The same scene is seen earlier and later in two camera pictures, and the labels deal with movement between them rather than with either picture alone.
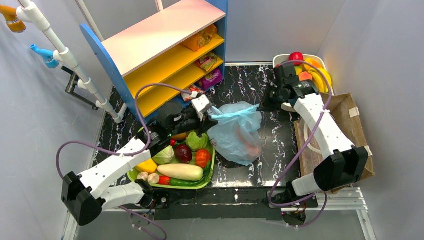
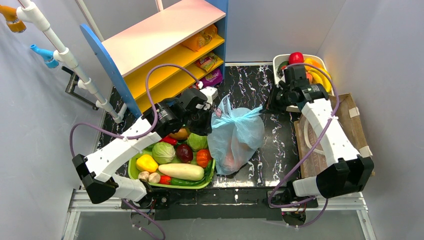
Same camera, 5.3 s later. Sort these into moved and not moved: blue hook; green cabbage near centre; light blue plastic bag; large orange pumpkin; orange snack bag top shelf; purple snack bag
Moved: light blue plastic bag; large orange pumpkin
Not moved: green cabbage near centre; orange snack bag top shelf; blue hook; purple snack bag
